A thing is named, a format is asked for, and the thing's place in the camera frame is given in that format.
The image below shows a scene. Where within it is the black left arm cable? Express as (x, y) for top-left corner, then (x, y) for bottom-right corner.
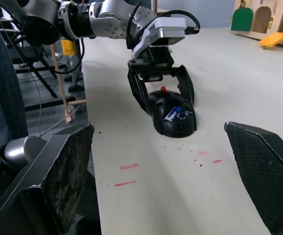
(126, 1), (201, 49)

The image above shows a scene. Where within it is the blue white battery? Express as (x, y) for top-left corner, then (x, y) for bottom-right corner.
(163, 105), (188, 122)

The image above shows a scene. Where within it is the wooden stand leg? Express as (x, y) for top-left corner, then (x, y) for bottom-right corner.
(49, 44), (87, 124)

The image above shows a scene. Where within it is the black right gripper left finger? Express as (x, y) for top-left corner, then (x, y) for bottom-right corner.
(0, 122), (95, 235)

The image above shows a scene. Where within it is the dark shoe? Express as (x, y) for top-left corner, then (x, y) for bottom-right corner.
(67, 73), (85, 93)

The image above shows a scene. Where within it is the yellow toy flap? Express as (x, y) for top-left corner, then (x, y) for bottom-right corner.
(259, 31), (283, 50)

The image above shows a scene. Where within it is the silver robot body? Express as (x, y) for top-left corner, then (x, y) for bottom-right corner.
(3, 135), (48, 170)

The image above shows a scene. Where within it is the green arched toy door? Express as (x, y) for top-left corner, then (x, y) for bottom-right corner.
(230, 7), (254, 32)

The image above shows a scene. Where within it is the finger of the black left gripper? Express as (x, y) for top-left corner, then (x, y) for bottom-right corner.
(127, 70), (155, 116)
(170, 65), (196, 108)

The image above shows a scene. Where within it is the yellow sign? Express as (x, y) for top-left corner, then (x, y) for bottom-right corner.
(60, 39), (75, 56)

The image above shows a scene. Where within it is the person in blue jeans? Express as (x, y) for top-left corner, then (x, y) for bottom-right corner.
(0, 0), (29, 154)

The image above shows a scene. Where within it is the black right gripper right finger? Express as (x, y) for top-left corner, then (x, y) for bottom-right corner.
(224, 121), (283, 235)

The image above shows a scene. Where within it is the white floor cable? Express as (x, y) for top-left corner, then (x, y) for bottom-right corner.
(38, 73), (84, 138)

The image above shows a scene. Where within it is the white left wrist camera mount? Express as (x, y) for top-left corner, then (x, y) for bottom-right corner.
(131, 16), (188, 61)

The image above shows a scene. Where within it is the black metal chair frame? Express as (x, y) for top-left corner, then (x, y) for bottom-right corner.
(0, 22), (70, 99)

